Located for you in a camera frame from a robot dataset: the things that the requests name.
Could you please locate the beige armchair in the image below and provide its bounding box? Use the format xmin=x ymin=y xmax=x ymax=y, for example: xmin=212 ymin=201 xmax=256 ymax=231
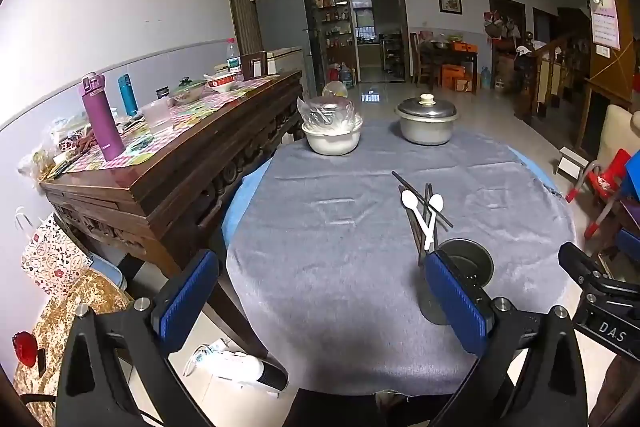
xmin=597 ymin=104 xmax=640 ymax=168

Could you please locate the red child chair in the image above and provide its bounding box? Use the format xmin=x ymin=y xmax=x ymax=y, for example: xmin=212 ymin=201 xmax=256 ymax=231
xmin=567 ymin=149 xmax=632 ymax=240

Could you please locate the grey tablecloth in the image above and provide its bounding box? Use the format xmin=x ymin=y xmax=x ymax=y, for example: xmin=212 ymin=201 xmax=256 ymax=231
xmin=226 ymin=119 xmax=578 ymax=395

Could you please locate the red-capped water bottle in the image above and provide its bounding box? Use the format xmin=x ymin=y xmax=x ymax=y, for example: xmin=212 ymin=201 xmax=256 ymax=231
xmin=226 ymin=38 xmax=242 ymax=80

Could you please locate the blue thermos bottle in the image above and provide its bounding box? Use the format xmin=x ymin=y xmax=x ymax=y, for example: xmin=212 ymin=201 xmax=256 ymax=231
xmin=118 ymin=74 xmax=139 ymax=116

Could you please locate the green-lidded glass bowl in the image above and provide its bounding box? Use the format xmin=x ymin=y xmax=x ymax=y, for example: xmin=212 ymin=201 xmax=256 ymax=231
xmin=172 ymin=77 xmax=207 ymax=104

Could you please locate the white plastic spoon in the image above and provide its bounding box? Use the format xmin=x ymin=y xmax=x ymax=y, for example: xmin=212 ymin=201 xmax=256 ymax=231
xmin=401 ymin=190 xmax=434 ymax=239
xmin=424 ymin=194 xmax=444 ymax=252

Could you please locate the pantry shelf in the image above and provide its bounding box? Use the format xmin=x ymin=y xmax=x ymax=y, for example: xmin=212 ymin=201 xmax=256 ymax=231
xmin=312 ymin=0 xmax=352 ymax=88

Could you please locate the wall calendar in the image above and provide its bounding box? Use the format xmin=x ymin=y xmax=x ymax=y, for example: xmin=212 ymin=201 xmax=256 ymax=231
xmin=582 ymin=0 xmax=621 ymax=50

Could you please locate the wooden dining table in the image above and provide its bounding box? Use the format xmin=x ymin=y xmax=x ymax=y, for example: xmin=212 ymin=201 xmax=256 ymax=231
xmin=419 ymin=38 xmax=482 ymax=94

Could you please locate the patterned sideboard cloth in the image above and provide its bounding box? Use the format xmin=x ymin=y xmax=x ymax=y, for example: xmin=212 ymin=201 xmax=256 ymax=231
xmin=52 ymin=74 xmax=281 ymax=170

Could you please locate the white handheld appliance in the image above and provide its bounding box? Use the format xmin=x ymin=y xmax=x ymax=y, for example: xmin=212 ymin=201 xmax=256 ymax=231
xmin=184 ymin=343 xmax=289 ymax=393

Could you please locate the steel pot with lid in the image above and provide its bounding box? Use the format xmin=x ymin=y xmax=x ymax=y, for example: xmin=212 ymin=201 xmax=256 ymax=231
xmin=394 ymin=93 xmax=459 ymax=124

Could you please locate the white box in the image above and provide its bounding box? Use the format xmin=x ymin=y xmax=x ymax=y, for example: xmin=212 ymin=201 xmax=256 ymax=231
xmin=265 ymin=48 xmax=304 ymax=76

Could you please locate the wooden stair railing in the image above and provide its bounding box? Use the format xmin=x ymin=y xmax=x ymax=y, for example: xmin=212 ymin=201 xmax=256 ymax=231
xmin=515 ymin=32 xmax=592 ymax=124

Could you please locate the clear plastic container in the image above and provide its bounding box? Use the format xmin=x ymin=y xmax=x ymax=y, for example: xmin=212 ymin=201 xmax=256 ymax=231
xmin=141 ymin=99 xmax=174 ymax=132

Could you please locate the white step stool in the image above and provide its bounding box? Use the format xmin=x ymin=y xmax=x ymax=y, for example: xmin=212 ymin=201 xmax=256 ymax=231
xmin=552 ymin=147 xmax=590 ymax=180

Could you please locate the purple thermos bottle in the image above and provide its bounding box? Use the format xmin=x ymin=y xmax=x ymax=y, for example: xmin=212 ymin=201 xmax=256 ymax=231
xmin=77 ymin=73 xmax=126 ymax=162

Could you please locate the grey refrigerator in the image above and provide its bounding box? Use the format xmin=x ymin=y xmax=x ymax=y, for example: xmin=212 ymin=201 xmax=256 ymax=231
xmin=255 ymin=0 xmax=318 ymax=98

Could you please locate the red and white bowl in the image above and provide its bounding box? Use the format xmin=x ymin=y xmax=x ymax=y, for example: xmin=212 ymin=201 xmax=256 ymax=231
xmin=204 ymin=74 xmax=237 ymax=94

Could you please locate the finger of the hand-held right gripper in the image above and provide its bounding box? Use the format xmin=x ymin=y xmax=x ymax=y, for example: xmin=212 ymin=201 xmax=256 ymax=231
xmin=557 ymin=242 xmax=640 ymax=305
xmin=616 ymin=229 xmax=640 ymax=259

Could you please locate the light blue stool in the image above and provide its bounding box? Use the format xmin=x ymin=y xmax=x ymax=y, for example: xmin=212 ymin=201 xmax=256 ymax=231
xmin=90 ymin=254 xmax=129 ymax=292

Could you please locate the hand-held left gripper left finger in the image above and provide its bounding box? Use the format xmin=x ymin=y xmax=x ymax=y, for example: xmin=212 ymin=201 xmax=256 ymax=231
xmin=55 ymin=248 xmax=221 ymax=427

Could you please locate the blue plastic chair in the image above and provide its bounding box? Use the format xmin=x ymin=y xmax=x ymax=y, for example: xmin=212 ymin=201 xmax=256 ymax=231
xmin=624 ymin=151 xmax=640 ymax=202

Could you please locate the gold patterned cloth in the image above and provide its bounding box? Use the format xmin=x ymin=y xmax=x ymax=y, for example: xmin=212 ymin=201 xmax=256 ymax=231
xmin=12 ymin=269 xmax=128 ymax=400

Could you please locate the wooden card holder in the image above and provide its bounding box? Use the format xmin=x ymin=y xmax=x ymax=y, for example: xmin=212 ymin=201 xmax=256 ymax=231
xmin=241 ymin=51 xmax=268 ymax=81

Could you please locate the red round object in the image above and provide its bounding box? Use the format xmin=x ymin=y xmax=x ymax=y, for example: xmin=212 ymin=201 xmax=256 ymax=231
xmin=11 ymin=331 xmax=39 ymax=368

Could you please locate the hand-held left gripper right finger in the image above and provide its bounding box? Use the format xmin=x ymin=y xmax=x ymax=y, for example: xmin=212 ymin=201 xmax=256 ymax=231
xmin=424 ymin=250 xmax=588 ymax=427

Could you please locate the patterned gift bag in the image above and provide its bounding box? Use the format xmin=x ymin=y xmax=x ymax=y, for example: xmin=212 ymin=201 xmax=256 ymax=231
xmin=21 ymin=207 xmax=93 ymax=299

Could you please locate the blue round table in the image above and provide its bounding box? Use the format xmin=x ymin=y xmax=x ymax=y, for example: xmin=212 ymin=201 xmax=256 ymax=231
xmin=221 ymin=146 xmax=558 ymax=258

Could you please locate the carved wooden sideboard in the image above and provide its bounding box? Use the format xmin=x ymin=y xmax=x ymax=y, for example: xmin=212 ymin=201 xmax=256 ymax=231
xmin=39 ymin=69 xmax=306 ymax=360

